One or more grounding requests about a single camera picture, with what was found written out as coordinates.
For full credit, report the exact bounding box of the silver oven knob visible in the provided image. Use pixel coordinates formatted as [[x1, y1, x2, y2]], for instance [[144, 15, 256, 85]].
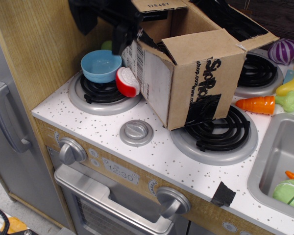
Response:
[[156, 187, 191, 218], [59, 137, 87, 165]]

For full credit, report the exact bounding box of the rear left stove burner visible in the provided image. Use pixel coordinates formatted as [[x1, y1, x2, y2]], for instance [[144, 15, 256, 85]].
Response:
[[69, 72, 142, 116]]

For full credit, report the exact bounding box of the black cable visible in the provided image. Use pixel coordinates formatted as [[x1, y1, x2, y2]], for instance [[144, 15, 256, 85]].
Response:
[[0, 205, 10, 235]]

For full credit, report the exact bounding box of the silver toy sink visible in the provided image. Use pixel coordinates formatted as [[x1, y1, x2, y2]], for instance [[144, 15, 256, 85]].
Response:
[[247, 114, 294, 218]]

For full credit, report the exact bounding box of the silver countertop knob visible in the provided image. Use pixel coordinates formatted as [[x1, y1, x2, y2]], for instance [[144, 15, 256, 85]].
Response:
[[119, 120, 154, 147]]

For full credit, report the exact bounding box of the black tape piece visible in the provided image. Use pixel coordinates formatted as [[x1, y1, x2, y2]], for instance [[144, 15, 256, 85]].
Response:
[[210, 182, 236, 207]]

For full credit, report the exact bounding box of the green toy cabbage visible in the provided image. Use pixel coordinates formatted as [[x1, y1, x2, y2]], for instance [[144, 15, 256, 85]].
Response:
[[272, 179, 294, 207]]

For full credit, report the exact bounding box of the rear right stove burner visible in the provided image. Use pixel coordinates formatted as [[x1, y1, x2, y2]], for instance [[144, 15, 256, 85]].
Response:
[[235, 52, 284, 98]]

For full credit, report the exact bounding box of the front right stove burner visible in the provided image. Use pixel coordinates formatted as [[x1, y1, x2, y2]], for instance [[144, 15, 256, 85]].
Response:
[[170, 106, 258, 166]]

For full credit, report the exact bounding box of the oven clock display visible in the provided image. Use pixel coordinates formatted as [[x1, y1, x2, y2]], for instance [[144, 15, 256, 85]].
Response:
[[102, 158, 140, 185]]

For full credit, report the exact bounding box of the green toy fruit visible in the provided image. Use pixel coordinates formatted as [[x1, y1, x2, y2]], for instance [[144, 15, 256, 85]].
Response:
[[101, 40, 112, 51]]

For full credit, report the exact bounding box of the blue toy piece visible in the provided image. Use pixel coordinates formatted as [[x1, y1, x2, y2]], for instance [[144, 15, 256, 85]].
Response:
[[283, 70, 294, 84]]

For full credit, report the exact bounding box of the blue plastic bowl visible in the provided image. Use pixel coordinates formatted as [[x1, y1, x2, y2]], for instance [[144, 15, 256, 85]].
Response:
[[80, 50, 122, 84]]

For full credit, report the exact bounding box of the green toy broccoli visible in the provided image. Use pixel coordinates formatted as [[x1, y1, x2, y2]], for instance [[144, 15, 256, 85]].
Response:
[[275, 91, 294, 113]]

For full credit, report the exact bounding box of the silver oven door handle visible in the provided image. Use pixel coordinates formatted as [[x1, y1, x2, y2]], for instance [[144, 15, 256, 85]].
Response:
[[54, 165, 176, 235]]

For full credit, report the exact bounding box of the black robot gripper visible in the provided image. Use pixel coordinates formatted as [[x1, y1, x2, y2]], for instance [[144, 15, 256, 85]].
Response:
[[69, 0, 143, 56]]

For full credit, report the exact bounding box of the silver fridge handle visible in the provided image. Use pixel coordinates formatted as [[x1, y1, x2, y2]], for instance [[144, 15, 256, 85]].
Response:
[[0, 82, 31, 153]]

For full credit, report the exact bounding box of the grey toy fridge door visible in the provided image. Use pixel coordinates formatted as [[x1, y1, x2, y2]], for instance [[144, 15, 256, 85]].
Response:
[[0, 46, 71, 229]]

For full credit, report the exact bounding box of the small orange toy carrot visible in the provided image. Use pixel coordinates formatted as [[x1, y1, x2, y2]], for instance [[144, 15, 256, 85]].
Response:
[[285, 171, 294, 179]]

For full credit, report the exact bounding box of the purple striped toy onion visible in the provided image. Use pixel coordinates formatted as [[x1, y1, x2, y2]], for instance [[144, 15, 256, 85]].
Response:
[[268, 39, 294, 65]]

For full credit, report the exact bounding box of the red and white toy slice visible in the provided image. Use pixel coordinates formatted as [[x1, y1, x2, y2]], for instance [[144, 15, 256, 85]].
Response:
[[116, 67, 140, 98]]

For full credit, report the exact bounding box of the orange object on floor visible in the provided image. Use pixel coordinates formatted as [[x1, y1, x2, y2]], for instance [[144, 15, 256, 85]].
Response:
[[7, 217, 27, 235]]

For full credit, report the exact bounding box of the left silver oven knob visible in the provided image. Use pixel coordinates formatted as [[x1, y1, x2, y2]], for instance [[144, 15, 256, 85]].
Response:
[[59, 137, 87, 165]]

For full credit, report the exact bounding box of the stove burner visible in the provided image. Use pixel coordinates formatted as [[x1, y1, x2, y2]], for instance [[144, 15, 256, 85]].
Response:
[[69, 72, 142, 116], [235, 52, 284, 98], [170, 106, 258, 166]]

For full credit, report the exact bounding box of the cardboard box with black tape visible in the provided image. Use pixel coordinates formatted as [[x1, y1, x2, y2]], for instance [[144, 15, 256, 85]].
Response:
[[122, 0, 277, 130]]

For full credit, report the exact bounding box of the right silver oven knob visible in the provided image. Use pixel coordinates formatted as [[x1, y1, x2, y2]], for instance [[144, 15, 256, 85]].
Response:
[[156, 187, 191, 218]]

